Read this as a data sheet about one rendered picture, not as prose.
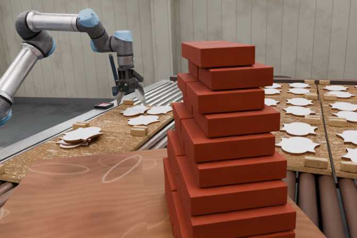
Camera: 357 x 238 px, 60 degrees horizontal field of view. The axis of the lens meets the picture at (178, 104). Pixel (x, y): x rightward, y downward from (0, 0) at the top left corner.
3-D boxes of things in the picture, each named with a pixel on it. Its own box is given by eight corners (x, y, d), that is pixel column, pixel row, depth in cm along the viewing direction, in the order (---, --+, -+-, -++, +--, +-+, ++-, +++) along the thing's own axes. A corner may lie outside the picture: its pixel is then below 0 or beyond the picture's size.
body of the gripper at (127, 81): (116, 93, 140) (113, 67, 137) (125, 88, 148) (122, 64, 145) (130, 93, 138) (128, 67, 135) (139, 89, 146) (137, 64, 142)
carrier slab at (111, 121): (74, 131, 130) (73, 127, 129) (122, 106, 167) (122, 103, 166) (149, 138, 118) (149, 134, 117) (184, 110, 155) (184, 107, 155)
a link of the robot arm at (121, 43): (117, 30, 141) (134, 30, 139) (120, 54, 144) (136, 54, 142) (109, 31, 134) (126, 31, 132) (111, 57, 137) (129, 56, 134)
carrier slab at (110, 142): (-16, 177, 92) (-17, 172, 92) (74, 132, 129) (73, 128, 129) (81, 195, 80) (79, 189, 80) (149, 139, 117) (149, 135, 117)
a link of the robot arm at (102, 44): (89, 26, 139) (110, 25, 135) (100, 43, 148) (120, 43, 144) (83, 39, 135) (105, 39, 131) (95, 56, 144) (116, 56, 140)
